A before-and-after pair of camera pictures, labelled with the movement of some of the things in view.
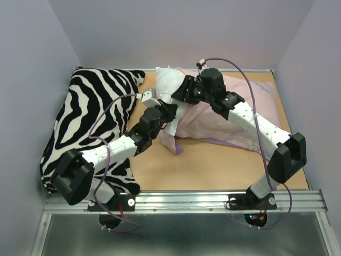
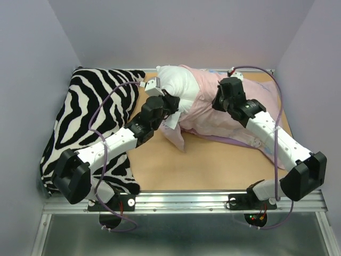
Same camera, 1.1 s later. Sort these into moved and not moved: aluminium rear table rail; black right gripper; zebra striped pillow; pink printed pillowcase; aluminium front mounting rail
Moved: black right gripper; pink printed pillowcase
Not moved: zebra striped pillow; aluminium front mounting rail; aluminium rear table rail
